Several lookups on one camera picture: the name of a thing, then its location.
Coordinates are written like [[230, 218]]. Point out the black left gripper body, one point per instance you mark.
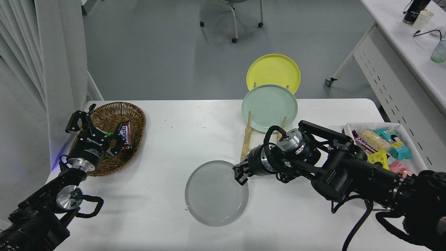
[[89, 146]]

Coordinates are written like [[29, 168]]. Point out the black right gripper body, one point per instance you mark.
[[255, 161]]

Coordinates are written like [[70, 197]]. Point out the grey round plate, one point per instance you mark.
[[214, 195]]

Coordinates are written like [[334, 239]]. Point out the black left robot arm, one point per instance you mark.
[[31, 216]]

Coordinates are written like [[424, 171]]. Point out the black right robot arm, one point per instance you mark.
[[352, 174]]

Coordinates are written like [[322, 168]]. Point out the wooden plate rack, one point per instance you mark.
[[246, 143]]

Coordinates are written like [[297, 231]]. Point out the mint green round plate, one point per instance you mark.
[[270, 106]]

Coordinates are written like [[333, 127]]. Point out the yellow round plate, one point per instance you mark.
[[273, 71]]

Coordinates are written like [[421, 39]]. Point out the brown Snickers bar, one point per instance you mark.
[[364, 144], [126, 134]]

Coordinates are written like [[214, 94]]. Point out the brown wicker basket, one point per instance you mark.
[[130, 115]]

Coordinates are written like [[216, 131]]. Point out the white curtain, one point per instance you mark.
[[31, 87]]

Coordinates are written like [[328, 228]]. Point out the beige crispy snack bar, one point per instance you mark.
[[374, 137]]

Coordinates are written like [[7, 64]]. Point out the yellow snack packet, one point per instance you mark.
[[379, 159]]

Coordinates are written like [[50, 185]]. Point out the blue cartoon snack packet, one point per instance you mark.
[[395, 143]]

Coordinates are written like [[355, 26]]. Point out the wheeled office chair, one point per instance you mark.
[[234, 17]]

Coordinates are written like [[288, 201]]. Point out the pink snack packet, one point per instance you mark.
[[400, 169]]

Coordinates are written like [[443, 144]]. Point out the white rectangular tray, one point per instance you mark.
[[418, 157]]

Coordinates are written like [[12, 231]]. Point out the white wheeled desk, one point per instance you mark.
[[400, 69]]

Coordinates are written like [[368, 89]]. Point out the black bottle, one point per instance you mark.
[[414, 10]]

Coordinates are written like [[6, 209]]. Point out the white paper cup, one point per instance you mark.
[[423, 19]]

